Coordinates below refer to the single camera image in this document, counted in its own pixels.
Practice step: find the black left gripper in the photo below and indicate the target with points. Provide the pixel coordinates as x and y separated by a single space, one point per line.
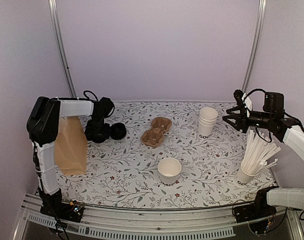
104 133

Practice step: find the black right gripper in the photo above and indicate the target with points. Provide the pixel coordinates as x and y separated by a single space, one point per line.
242 123

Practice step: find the brown cardboard cup carrier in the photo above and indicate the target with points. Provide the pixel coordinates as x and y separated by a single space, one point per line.
154 136

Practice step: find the white paper coffee cup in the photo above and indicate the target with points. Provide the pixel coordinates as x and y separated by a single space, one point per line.
169 169

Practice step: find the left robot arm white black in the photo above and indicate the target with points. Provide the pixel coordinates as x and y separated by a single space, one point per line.
43 128

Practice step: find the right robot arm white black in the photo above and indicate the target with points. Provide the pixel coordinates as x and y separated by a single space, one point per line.
287 129

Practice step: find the stack of black cup lids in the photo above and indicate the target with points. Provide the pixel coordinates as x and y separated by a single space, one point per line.
118 131

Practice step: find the stack of white paper cups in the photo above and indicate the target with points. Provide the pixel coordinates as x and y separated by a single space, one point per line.
206 121

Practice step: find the bundle of white paper straws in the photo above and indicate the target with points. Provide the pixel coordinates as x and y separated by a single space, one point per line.
259 149

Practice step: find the white cup holding straws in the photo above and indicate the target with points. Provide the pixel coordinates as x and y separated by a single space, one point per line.
242 178

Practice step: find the floral patterned table mat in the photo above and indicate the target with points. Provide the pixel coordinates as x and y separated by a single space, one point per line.
125 173

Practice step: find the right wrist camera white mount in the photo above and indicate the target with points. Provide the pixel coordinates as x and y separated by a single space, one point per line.
244 102

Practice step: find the brown paper bag white handles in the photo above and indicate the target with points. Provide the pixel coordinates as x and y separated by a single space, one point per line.
70 151

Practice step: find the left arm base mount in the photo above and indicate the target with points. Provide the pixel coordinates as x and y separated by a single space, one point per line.
72 211

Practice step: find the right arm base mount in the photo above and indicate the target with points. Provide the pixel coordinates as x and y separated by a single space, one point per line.
248 211

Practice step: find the aluminium front rail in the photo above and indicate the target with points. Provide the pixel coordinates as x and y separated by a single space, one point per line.
115 223

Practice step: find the right aluminium frame post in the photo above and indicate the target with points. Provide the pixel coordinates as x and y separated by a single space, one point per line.
255 44

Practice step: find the aluminium frame post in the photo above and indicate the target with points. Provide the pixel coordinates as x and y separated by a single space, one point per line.
59 40
255 44

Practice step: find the left aluminium frame post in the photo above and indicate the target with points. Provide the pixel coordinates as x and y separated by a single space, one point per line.
59 40

